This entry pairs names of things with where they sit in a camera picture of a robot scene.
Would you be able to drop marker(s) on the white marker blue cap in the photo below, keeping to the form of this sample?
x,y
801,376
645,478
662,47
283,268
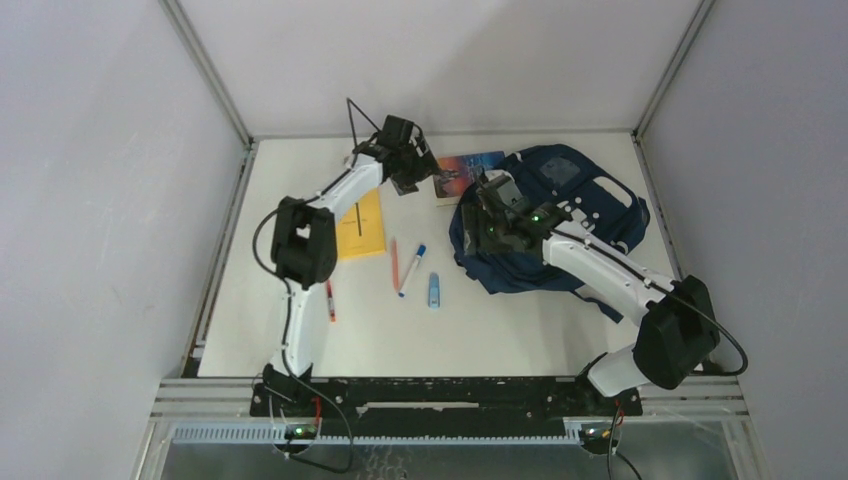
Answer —
x,y
411,271

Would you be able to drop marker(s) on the Jane Eyre blue book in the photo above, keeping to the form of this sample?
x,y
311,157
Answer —
x,y
457,173

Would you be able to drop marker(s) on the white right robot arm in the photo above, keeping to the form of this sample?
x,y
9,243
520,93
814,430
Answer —
x,y
675,333

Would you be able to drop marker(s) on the red and white pen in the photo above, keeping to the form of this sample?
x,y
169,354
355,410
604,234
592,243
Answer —
x,y
330,301

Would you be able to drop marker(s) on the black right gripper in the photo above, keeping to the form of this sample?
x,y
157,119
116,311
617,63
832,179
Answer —
x,y
475,216

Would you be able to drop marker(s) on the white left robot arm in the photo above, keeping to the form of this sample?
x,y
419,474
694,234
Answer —
x,y
297,242

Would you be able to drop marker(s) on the orange pen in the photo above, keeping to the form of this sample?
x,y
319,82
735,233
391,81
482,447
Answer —
x,y
394,257

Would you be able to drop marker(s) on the yellow paperback book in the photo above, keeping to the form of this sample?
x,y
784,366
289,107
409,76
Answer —
x,y
360,232

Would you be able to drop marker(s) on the navy blue student backpack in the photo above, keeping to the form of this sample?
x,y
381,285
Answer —
x,y
603,210

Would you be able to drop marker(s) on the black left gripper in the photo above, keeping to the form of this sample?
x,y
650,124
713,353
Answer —
x,y
426,167

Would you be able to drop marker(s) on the black mounting rail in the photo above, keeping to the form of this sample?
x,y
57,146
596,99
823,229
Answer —
x,y
436,407

